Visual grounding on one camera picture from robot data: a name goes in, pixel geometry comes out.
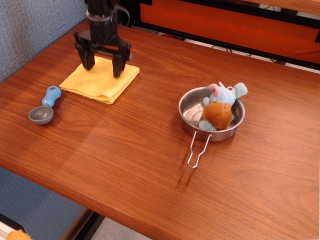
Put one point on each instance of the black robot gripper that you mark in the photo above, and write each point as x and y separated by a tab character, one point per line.
102	36

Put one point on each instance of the yellow cloth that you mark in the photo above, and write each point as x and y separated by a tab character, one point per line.
99	83

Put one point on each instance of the blue and grey measuring spoon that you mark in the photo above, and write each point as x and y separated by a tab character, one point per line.
43	114

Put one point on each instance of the blue and brown plush toy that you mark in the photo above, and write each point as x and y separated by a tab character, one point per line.
217	114

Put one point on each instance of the orange object at bottom corner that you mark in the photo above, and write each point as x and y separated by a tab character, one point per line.
18	235

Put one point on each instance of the small steel pan with handle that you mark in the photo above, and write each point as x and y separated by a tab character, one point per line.
191	107

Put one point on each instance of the black table leg frame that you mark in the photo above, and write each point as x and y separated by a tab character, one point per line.
84	226

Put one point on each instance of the orange panel with black frame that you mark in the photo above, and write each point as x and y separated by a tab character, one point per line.
246	26

